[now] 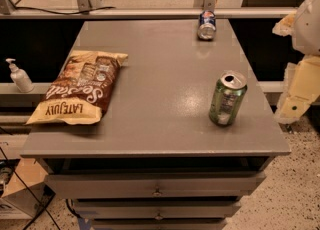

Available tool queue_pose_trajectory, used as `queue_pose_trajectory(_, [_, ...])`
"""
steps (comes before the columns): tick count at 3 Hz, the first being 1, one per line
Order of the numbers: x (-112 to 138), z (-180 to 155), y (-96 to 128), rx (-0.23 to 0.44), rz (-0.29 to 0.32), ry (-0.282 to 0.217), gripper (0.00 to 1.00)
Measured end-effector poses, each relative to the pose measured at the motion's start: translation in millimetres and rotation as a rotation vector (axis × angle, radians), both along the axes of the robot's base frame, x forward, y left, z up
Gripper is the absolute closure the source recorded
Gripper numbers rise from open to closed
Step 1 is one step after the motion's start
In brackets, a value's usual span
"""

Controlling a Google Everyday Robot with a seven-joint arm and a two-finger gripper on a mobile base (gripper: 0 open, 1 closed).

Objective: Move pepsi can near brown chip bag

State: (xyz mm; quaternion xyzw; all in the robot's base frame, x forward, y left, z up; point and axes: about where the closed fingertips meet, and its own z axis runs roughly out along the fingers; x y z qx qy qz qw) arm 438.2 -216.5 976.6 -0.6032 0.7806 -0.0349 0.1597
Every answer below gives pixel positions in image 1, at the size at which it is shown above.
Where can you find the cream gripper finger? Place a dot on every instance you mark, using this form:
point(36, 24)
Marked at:
point(301, 87)
point(285, 26)

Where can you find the blue pepsi can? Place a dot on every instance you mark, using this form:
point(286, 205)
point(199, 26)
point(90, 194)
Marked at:
point(207, 25)

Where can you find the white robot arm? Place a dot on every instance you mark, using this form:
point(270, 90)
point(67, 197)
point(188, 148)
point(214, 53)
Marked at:
point(306, 28)

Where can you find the green soda can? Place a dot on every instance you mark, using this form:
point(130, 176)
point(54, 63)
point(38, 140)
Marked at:
point(228, 95)

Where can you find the brown chip bag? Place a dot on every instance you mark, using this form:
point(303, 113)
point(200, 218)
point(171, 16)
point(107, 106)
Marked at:
point(82, 92)

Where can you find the grey drawer cabinet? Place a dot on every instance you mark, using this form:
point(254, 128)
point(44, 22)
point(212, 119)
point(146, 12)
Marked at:
point(158, 119)

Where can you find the bottom grey drawer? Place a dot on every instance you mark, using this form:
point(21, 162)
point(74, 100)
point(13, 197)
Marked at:
point(165, 224)

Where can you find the grey drawer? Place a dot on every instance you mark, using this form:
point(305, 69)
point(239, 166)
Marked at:
point(156, 209)
point(165, 224)
point(130, 185)

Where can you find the middle grey drawer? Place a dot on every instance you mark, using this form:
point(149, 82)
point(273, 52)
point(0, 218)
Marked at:
point(156, 209)

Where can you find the top grey drawer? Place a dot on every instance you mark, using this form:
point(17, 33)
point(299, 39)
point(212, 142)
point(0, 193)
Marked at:
point(130, 185)

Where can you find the white pump bottle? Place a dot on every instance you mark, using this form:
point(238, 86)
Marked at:
point(19, 77)

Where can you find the cardboard box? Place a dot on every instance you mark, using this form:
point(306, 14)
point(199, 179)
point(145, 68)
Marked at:
point(22, 194)

